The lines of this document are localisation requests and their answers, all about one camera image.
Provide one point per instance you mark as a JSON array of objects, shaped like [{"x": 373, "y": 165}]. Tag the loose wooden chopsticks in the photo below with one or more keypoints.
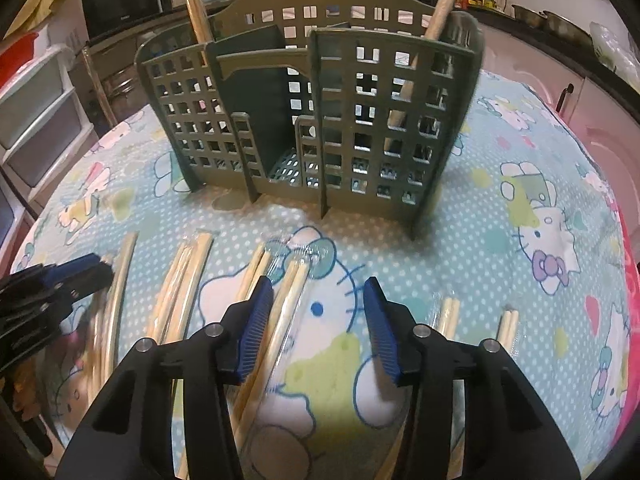
[{"x": 442, "y": 10}]

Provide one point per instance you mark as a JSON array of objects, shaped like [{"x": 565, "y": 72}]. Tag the plastic drawer unit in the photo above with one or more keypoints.
[{"x": 40, "y": 115}]

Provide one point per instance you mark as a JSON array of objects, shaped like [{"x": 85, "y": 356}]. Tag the chopstick pair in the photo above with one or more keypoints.
[
  {"x": 287, "y": 300},
  {"x": 122, "y": 280}
]

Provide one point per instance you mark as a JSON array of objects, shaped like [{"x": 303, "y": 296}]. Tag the red plastic lid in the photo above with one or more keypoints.
[{"x": 15, "y": 55}]

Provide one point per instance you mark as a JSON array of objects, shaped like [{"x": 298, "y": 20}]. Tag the row of bamboo chopsticks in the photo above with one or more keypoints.
[{"x": 185, "y": 280}]

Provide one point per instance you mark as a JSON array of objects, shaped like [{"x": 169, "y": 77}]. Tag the steel mixing bowl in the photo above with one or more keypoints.
[
  {"x": 529, "y": 16},
  {"x": 567, "y": 27}
]

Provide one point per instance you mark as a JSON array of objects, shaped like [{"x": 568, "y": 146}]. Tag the clear plastic food bag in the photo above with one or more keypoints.
[{"x": 615, "y": 50}]

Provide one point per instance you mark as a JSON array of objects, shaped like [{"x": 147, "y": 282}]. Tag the grey perforated utensil holder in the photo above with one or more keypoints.
[{"x": 270, "y": 85}]

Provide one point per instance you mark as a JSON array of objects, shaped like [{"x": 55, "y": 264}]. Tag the wooden chopsticks in caddy left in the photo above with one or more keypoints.
[{"x": 192, "y": 10}]

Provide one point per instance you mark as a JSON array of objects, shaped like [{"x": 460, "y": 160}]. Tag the black microwave oven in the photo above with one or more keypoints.
[{"x": 122, "y": 0}]

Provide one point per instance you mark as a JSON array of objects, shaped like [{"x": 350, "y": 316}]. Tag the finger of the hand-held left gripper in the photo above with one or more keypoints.
[
  {"x": 75, "y": 267},
  {"x": 90, "y": 280}
]

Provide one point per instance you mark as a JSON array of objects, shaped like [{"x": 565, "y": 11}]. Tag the metal shelf rack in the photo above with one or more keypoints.
[{"x": 107, "y": 85}]

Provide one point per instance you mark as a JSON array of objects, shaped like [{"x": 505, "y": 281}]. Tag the printed cartoon cat blanket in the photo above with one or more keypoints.
[{"x": 475, "y": 260}]

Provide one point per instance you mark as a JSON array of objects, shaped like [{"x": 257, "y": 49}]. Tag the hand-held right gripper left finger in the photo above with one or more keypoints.
[{"x": 255, "y": 330}]

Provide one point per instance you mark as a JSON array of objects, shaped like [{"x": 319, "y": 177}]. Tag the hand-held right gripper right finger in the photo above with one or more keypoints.
[{"x": 382, "y": 330}]

